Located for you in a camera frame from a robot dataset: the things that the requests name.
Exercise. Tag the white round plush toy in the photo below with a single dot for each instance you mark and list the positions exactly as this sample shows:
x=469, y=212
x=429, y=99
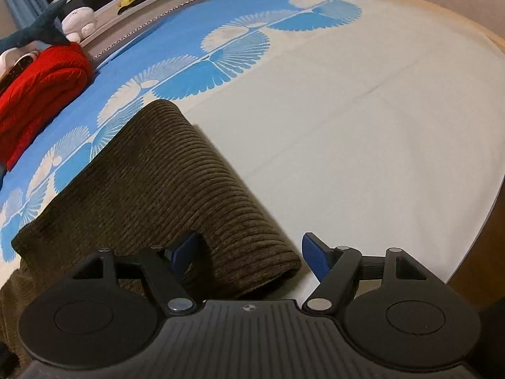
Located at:
x=79, y=23

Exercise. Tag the blue curtain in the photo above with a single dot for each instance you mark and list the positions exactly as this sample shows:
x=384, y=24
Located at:
x=19, y=8

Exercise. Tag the dark blue shark plush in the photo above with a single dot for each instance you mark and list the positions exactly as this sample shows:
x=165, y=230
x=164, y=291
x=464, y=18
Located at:
x=43, y=27

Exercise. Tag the red knit blanket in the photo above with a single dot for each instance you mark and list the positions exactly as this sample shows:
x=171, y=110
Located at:
x=39, y=90

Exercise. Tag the wooden bed frame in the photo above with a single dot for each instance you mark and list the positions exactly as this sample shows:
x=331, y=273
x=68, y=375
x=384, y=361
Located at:
x=453, y=12

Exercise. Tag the blue and white printed bedsheet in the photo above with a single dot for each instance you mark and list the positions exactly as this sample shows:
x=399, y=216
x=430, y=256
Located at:
x=355, y=126

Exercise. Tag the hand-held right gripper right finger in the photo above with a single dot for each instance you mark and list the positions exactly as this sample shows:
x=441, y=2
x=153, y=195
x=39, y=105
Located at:
x=315, y=256

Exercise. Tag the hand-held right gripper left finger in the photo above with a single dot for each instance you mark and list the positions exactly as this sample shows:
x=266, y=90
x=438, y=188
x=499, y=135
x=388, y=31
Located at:
x=183, y=252

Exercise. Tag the grey headboard shelf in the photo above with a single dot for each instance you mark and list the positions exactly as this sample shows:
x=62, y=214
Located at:
x=130, y=23

